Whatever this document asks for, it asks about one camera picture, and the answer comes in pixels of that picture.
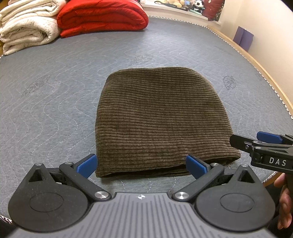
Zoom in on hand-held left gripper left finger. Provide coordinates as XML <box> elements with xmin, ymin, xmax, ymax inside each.
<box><xmin>27</xmin><ymin>153</ymin><xmax>112</xmax><ymax>202</ymax></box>

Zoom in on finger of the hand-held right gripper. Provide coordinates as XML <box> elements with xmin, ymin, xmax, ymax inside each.
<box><xmin>229</xmin><ymin>134</ymin><xmax>260</xmax><ymax>158</ymax></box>
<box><xmin>256</xmin><ymin>131</ymin><xmax>293</xmax><ymax>145</ymax></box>

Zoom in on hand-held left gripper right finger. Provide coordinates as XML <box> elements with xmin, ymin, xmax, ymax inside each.
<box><xmin>172</xmin><ymin>154</ymin><xmax>258</xmax><ymax>203</ymax></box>

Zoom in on brown corduroy pants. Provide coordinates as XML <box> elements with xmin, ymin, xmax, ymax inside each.
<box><xmin>94</xmin><ymin>66</ymin><xmax>241</xmax><ymax>178</ymax></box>

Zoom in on person's right hand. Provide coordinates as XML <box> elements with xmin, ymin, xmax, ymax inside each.
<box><xmin>273</xmin><ymin>173</ymin><xmax>293</xmax><ymax>230</ymax></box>

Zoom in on purple board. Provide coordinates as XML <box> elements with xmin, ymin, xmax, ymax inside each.
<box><xmin>233</xmin><ymin>26</ymin><xmax>254</xmax><ymax>50</ymax></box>

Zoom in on red cushion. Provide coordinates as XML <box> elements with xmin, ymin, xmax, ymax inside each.
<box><xmin>203</xmin><ymin>0</ymin><xmax>226</xmax><ymax>21</ymax></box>

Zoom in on red folded quilt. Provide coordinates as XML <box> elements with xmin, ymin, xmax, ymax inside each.
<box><xmin>56</xmin><ymin>0</ymin><xmax>149</xmax><ymax>38</ymax></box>

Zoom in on cream folded blanket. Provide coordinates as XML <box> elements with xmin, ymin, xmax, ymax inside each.
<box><xmin>0</xmin><ymin>0</ymin><xmax>67</xmax><ymax>56</ymax></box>

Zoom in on wooden bed frame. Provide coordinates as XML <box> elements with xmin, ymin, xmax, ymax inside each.
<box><xmin>206</xmin><ymin>26</ymin><xmax>293</xmax><ymax>120</ymax></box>

